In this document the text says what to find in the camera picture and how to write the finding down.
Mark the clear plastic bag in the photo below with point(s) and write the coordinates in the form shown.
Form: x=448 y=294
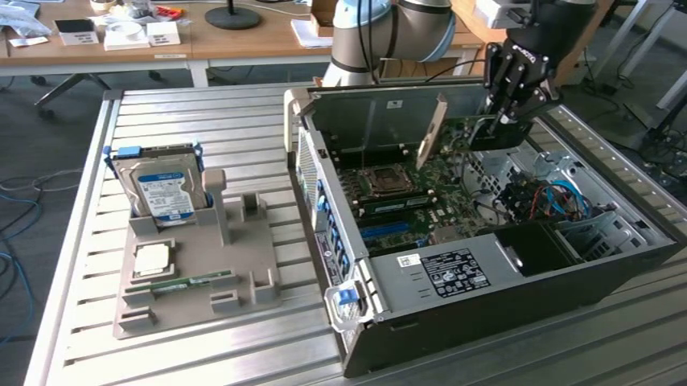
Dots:
x=21 y=22

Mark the white paper stack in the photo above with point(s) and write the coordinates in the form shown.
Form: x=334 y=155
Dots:
x=310 y=36

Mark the grey power supply unit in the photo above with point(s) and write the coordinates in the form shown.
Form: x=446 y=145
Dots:
x=396 y=281

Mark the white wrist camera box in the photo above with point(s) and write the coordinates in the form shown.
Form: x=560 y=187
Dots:
x=496 y=14

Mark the green graphics card black cooler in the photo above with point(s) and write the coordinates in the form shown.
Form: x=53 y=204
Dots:
x=493 y=140

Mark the silver disk bay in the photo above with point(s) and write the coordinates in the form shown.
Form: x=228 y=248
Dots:
x=600 y=237

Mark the white table frame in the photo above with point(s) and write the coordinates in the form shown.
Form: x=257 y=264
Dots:
x=648 y=40

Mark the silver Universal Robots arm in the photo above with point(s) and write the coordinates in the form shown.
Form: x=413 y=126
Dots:
x=396 y=32

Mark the wooden desk white frame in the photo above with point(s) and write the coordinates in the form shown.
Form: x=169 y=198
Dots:
x=252 y=40
x=53 y=54

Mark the grey printed parts rack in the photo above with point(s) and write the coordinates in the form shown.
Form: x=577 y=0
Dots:
x=214 y=257

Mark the white flat box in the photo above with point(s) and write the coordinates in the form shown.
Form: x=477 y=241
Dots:
x=125 y=45

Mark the small white printed box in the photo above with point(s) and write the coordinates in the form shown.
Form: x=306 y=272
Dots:
x=162 y=36

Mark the CPU socket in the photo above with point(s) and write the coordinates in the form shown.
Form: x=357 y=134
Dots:
x=382 y=179

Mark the silver CPU chip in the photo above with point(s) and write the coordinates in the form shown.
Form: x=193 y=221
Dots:
x=149 y=259

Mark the white box black lid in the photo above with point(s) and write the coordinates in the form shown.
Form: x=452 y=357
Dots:
x=77 y=38

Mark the green motherboard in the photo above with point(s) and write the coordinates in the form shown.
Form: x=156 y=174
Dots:
x=456 y=201

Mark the silver perforated drive cage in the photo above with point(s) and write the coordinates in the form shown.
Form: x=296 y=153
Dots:
x=498 y=169

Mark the silver chipset heatsink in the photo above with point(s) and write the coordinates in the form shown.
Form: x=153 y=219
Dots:
x=445 y=236

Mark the beige tape roll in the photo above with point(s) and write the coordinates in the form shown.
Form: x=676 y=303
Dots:
x=101 y=5

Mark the wooden cabinet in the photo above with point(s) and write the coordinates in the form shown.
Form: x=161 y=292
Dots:
x=464 y=14

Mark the white label card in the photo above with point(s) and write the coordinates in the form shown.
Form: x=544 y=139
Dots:
x=26 y=42

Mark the hard disk blue caddy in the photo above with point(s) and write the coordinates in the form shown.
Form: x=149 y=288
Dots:
x=160 y=197

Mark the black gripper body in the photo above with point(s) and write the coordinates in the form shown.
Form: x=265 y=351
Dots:
x=557 y=28

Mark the black round lamp base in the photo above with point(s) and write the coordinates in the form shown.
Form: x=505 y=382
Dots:
x=233 y=19

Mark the green RAM stick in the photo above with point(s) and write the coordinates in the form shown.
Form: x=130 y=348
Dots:
x=177 y=284

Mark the white tape roll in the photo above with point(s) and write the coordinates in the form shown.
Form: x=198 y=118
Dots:
x=125 y=29

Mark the brown cardboard box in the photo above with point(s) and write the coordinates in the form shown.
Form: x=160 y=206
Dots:
x=320 y=16

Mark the black open PC case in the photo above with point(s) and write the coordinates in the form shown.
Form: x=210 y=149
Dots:
x=482 y=333

